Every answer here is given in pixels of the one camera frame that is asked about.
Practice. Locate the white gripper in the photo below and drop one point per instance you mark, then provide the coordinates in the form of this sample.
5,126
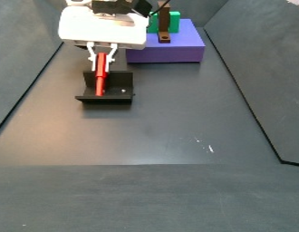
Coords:
83,28

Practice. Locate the red peg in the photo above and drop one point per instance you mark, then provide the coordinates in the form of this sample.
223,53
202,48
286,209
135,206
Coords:
99,73

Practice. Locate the black angled holder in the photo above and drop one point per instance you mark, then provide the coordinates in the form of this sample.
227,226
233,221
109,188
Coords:
117,88

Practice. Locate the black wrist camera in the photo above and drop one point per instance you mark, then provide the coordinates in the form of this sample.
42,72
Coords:
122,7

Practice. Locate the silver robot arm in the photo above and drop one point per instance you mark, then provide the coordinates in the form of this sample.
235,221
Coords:
78,2

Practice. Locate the purple base board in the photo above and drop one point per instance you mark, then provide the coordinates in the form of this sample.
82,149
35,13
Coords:
185,48

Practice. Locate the right green block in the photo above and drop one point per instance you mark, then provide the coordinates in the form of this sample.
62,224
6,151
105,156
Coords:
153,25

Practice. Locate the brown T-shaped block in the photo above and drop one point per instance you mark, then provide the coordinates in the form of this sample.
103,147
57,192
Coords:
163,18

